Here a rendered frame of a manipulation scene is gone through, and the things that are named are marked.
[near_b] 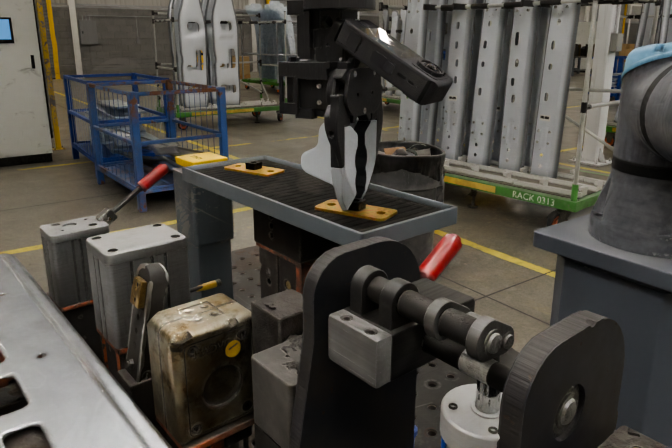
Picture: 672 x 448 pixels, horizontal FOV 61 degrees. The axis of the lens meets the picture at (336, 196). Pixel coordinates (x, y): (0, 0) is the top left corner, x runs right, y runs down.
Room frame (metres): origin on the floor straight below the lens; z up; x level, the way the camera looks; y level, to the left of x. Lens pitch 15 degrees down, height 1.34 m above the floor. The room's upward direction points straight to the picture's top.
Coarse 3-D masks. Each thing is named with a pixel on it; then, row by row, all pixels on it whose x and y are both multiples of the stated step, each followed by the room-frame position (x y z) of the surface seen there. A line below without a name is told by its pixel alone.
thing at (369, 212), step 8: (328, 200) 0.61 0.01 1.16; (336, 200) 0.61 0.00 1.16; (360, 200) 0.58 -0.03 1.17; (320, 208) 0.58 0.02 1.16; (328, 208) 0.58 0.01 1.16; (336, 208) 0.58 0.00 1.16; (352, 208) 0.58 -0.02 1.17; (360, 208) 0.58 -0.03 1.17; (368, 208) 0.58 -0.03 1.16; (376, 208) 0.58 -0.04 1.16; (384, 208) 0.58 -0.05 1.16; (352, 216) 0.56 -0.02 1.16; (360, 216) 0.56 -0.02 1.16; (368, 216) 0.56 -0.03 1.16; (376, 216) 0.56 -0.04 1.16; (384, 216) 0.56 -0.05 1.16
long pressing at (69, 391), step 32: (0, 256) 0.86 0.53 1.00; (0, 288) 0.74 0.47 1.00; (32, 288) 0.73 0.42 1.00; (0, 320) 0.65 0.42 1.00; (32, 320) 0.65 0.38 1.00; (64, 320) 0.64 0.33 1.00; (32, 352) 0.57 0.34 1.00; (64, 352) 0.57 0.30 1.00; (32, 384) 0.51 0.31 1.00; (64, 384) 0.51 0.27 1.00; (96, 384) 0.51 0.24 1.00; (0, 416) 0.46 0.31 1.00; (32, 416) 0.46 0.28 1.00; (64, 416) 0.46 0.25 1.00; (96, 416) 0.46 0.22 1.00; (128, 416) 0.45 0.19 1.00
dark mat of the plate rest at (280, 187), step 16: (224, 176) 0.74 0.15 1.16; (240, 176) 0.74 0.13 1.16; (256, 176) 0.74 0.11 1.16; (272, 176) 0.74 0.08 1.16; (288, 176) 0.74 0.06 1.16; (304, 176) 0.74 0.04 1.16; (256, 192) 0.66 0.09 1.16; (272, 192) 0.66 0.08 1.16; (288, 192) 0.66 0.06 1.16; (304, 192) 0.66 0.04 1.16; (320, 192) 0.66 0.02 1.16; (368, 192) 0.66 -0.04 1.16; (304, 208) 0.59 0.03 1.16; (400, 208) 0.59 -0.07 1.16; (416, 208) 0.59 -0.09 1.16; (432, 208) 0.59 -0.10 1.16; (352, 224) 0.54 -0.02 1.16; (368, 224) 0.54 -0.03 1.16; (384, 224) 0.54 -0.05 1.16
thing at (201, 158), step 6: (180, 156) 0.88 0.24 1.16; (186, 156) 0.88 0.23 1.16; (192, 156) 0.88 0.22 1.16; (198, 156) 0.88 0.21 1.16; (204, 156) 0.88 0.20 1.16; (210, 156) 0.88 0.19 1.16; (216, 156) 0.88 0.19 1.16; (222, 156) 0.88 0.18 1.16; (180, 162) 0.86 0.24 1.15; (186, 162) 0.85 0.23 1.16; (192, 162) 0.84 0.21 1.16; (198, 162) 0.84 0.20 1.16; (204, 162) 0.85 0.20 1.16; (210, 162) 0.85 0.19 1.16
